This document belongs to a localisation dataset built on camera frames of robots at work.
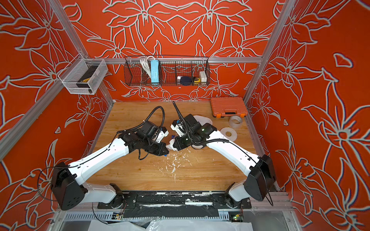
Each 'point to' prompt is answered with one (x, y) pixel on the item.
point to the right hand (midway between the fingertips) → (170, 146)
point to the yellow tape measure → (197, 80)
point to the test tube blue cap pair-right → (173, 136)
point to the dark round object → (186, 80)
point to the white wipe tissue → (170, 146)
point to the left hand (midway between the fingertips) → (168, 151)
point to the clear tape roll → (235, 121)
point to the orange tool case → (228, 106)
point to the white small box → (204, 77)
